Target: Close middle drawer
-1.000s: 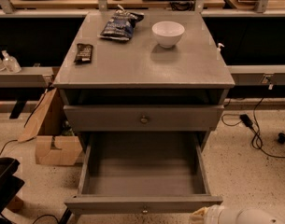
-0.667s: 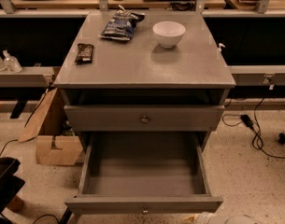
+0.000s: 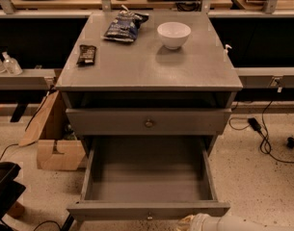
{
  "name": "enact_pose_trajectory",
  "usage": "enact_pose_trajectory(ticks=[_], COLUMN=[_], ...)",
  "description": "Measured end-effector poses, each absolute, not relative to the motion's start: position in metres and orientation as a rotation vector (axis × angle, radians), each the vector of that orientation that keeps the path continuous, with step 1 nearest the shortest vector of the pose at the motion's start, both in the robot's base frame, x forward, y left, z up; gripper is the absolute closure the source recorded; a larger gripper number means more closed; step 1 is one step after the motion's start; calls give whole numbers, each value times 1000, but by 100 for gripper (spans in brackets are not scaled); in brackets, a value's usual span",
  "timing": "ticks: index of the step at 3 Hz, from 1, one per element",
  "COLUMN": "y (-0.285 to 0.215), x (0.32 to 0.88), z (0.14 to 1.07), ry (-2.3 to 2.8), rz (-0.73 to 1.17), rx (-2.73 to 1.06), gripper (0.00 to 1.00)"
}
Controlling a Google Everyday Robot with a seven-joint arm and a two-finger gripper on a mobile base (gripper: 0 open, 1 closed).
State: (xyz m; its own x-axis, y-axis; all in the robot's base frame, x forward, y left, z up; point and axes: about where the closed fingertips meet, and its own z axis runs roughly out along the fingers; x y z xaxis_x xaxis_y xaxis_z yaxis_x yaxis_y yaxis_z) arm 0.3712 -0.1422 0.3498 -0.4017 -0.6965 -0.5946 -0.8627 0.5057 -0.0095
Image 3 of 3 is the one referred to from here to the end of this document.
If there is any grey drawer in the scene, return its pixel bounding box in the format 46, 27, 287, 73
67, 108, 231, 136
67, 136, 229, 221

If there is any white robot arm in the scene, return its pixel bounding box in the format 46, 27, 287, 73
175, 214, 294, 231

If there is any grey top drawer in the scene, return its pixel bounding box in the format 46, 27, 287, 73
67, 108, 231, 136

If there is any grey wooden drawer cabinet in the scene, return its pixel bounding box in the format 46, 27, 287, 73
57, 11, 242, 148

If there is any black chair caster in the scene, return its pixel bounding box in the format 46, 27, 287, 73
287, 137, 294, 148

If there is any brown cardboard box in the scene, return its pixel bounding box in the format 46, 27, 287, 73
18, 91, 87, 171

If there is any small white pump bottle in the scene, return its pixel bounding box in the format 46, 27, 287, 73
224, 44, 232, 62

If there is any white ceramic bowl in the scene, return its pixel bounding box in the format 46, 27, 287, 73
157, 22, 191, 49

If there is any dark snack bar wrapper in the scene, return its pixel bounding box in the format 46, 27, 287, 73
77, 44, 96, 65

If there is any blue chip bag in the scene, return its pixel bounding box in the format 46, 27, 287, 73
103, 5, 149, 43

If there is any clear sanitizer bottle right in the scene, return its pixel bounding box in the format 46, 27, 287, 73
2, 52, 22, 75

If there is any black power adapter cable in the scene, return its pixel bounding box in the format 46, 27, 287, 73
227, 99, 294, 165

